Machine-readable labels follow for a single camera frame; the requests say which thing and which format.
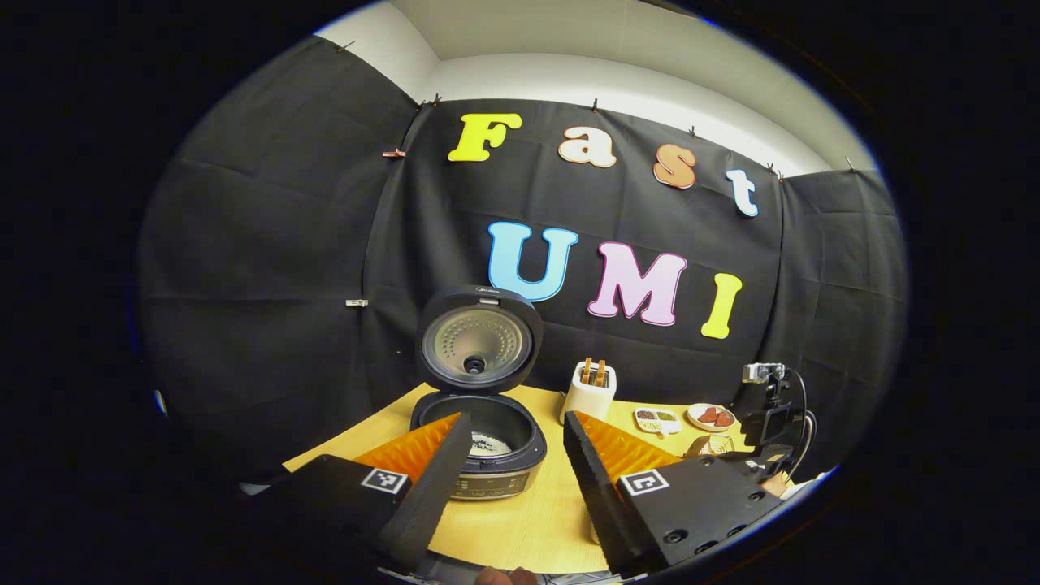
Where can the chopstick holder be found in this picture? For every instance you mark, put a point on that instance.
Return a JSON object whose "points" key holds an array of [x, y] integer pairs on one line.
{"points": [[713, 445]]}

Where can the toast bread slice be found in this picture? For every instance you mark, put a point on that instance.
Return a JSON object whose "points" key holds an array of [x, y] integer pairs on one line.
{"points": [[600, 374], [586, 372]]}

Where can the white toaster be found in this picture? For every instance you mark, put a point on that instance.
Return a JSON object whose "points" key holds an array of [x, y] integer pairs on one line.
{"points": [[587, 402]]}

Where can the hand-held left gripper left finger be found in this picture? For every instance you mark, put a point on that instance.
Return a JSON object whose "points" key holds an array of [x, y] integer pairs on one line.
{"points": [[431, 496]]}

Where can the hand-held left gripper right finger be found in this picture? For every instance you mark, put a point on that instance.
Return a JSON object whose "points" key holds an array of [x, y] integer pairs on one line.
{"points": [[601, 496]]}

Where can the white divided seasoning dish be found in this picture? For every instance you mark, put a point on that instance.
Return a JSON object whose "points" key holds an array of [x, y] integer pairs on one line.
{"points": [[656, 421]]}

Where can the white plate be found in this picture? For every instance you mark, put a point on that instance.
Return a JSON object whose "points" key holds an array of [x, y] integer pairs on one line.
{"points": [[708, 426]]}

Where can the red meat slice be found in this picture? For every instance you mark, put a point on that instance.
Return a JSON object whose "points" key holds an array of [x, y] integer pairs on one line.
{"points": [[708, 415], [725, 418]]}

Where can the dark rice cooker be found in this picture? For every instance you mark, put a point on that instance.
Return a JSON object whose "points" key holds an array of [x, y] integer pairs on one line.
{"points": [[479, 349]]}

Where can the black backdrop cloth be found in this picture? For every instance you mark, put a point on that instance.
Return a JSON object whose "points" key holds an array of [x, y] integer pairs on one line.
{"points": [[284, 244]]}

